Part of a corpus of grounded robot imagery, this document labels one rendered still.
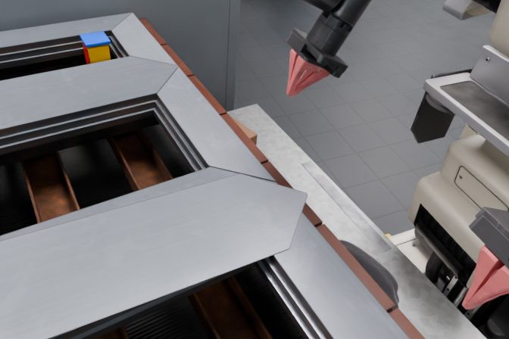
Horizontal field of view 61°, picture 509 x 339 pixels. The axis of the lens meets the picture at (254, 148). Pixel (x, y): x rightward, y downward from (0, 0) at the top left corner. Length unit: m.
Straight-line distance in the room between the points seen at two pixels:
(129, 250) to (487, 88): 0.64
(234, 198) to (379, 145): 1.69
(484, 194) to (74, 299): 0.72
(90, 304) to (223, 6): 1.11
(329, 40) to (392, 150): 1.69
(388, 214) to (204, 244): 1.42
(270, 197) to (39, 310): 0.38
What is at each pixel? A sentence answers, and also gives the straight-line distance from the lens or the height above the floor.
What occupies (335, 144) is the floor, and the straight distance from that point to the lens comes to 2.29.
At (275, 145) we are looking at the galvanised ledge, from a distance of 1.14.
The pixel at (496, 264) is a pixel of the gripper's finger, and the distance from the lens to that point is 0.50.
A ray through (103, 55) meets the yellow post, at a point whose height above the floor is 0.85.
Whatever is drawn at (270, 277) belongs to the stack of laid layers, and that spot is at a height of 0.83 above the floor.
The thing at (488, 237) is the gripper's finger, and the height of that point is 1.08.
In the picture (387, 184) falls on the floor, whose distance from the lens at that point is 2.16.
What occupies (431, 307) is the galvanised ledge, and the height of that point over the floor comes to 0.68.
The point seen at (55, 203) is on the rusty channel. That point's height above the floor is 0.68.
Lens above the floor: 1.41
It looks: 40 degrees down
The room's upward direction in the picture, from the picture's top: 6 degrees clockwise
